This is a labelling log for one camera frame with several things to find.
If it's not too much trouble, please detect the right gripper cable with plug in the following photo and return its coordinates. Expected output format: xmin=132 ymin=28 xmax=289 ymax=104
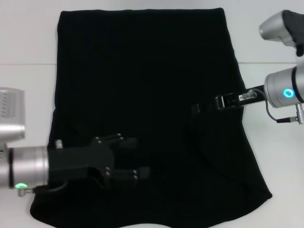
xmin=239 ymin=89 xmax=304 ymax=125

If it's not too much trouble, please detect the black shirt with FREE print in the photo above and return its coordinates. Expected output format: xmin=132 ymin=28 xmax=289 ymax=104
xmin=29 ymin=8 xmax=274 ymax=223

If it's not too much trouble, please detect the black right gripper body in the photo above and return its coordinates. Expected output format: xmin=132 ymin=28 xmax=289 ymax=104
xmin=224 ymin=84 xmax=267 ymax=110

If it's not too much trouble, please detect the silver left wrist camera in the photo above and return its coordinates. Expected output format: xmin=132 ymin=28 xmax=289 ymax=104
xmin=0 ymin=87 xmax=26 ymax=143

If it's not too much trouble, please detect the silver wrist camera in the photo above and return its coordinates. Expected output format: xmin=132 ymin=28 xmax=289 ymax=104
xmin=258 ymin=11 xmax=298 ymax=48
xmin=0 ymin=87 xmax=26 ymax=143

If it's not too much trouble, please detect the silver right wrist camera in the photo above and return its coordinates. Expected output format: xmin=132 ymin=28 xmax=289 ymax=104
xmin=258 ymin=11 xmax=298 ymax=48

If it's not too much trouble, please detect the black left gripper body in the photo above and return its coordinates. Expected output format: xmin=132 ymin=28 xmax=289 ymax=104
xmin=47 ymin=136 xmax=115 ymax=189

